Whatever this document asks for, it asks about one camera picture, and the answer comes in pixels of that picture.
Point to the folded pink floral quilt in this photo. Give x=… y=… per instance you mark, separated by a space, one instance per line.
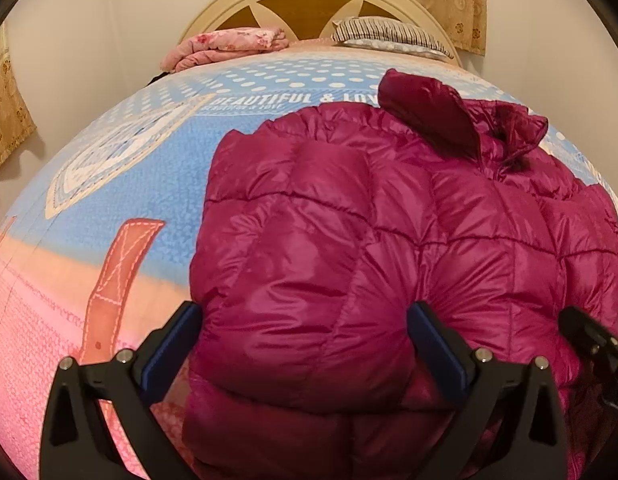
x=224 y=42

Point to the printed blue pink blanket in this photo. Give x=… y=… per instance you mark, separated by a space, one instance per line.
x=139 y=170

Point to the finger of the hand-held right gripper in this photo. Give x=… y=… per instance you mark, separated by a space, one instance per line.
x=589 y=332

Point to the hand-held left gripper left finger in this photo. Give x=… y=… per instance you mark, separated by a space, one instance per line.
x=171 y=355

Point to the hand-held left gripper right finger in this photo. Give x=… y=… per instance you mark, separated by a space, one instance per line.
x=436 y=355

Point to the magenta puffer jacket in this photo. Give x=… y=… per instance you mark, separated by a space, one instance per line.
x=314 y=235

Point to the beige patterned curtain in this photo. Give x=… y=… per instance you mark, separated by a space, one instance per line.
x=439 y=0
x=4 y=110

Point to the striped pillow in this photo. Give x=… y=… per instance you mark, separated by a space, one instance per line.
x=384 y=30

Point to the cream wooden headboard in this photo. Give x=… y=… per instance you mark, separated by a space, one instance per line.
x=309 y=5

